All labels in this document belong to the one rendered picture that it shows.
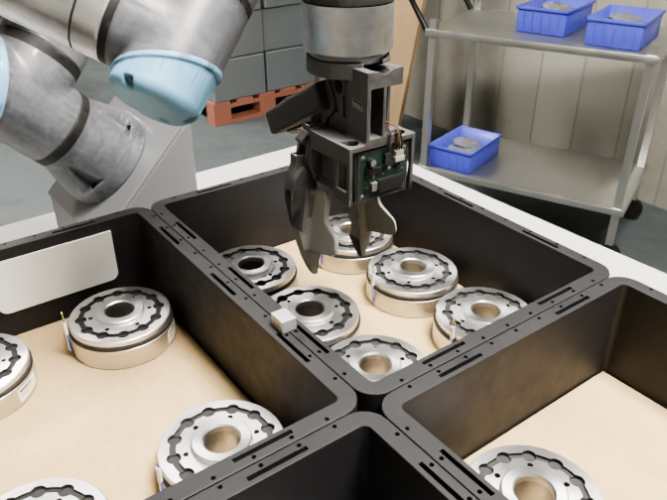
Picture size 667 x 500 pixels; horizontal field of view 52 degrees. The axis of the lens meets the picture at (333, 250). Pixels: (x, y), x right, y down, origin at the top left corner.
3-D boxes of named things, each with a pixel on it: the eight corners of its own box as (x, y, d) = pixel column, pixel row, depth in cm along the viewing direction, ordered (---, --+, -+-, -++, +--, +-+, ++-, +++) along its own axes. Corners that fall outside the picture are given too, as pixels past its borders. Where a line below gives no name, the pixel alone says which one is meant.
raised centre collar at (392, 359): (336, 366, 62) (336, 361, 62) (375, 344, 65) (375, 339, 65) (373, 394, 59) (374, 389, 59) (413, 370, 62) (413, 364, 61)
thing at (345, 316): (242, 310, 71) (242, 305, 71) (322, 280, 76) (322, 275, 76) (295, 359, 64) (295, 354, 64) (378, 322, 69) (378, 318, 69)
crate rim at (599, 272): (148, 222, 77) (145, 203, 76) (355, 163, 93) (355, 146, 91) (368, 427, 49) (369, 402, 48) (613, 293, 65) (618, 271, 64)
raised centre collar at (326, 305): (276, 309, 70) (276, 304, 70) (316, 294, 73) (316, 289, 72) (303, 332, 67) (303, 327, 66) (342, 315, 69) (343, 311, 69)
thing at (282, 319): (270, 324, 56) (270, 312, 56) (285, 318, 57) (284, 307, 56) (282, 334, 55) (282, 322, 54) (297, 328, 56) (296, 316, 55)
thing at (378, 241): (295, 235, 85) (294, 230, 85) (350, 209, 91) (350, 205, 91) (351, 264, 79) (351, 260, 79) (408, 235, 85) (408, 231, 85)
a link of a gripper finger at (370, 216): (388, 276, 67) (374, 197, 61) (351, 251, 71) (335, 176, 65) (412, 260, 68) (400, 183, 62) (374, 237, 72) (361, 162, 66)
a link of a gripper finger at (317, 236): (316, 298, 62) (334, 202, 59) (282, 270, 66) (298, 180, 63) (342, 294, 64) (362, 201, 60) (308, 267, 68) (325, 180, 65)
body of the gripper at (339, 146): (345, 215, 58) (346, 73, 52) (291, 182, 64) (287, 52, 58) (414, 193, 61) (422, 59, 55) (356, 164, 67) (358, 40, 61)
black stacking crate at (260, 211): (160, 293, 82) (147, 208, 76) (354, 225, 97) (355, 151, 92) (365, 514, 54) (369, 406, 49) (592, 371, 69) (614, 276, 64)
